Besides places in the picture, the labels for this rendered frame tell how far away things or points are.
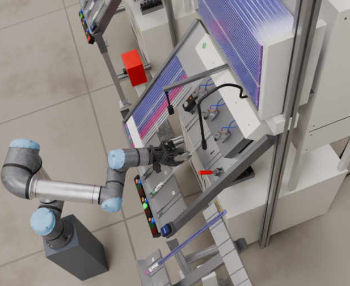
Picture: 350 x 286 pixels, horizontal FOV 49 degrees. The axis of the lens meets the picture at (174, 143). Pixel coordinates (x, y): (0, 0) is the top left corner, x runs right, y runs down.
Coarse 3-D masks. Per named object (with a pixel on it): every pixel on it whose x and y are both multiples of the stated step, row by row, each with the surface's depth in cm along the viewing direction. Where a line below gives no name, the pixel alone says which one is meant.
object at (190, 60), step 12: (192, 36) 176; (180, 48) 181; (192, 48) 175; (180, 60) 180; (192, 60) 174; (192, 72) 173; (192, 84) 172; (180, 108) 177; (192, 120) 170; (204, 120) 164; (192, 132) 169; (204, 132) 163; (216, 144) 157; (252, 144) 142; (204, 156) 161; (216, 156) 156; (240, 156) 146; (204, 168) 161; (228, 168) 150
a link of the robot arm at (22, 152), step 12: (12, 144) 156; (24, 144) 156; (36, 144) 160; (12, 156) 152; (24, 156) 154; (36, 156) 159; (24, 168) 152; (36, 168) 161; (48, 204) 187; (60, 204) 191
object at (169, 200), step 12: (156, 132) 190; (156, 144) 189; (144, 168) 194; (168, 168) 179; (156, 180) 186; (168, 180) 178; (156, 192) 183; (168, 192) 177; (180, 192) 171; (156, 204) 184; (168, 204) 176; (180, 204) 170; (168, 216) 176
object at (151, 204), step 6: (126, 132) 208; (126, 138) 206; (138, 168) 195; (138, 174) 194; (144, 180) 192; (144, 186) 189; (150, 198) 186; (150, 204) 184; (156, 210) 183; (156, 216) 181; (156, 222) 179
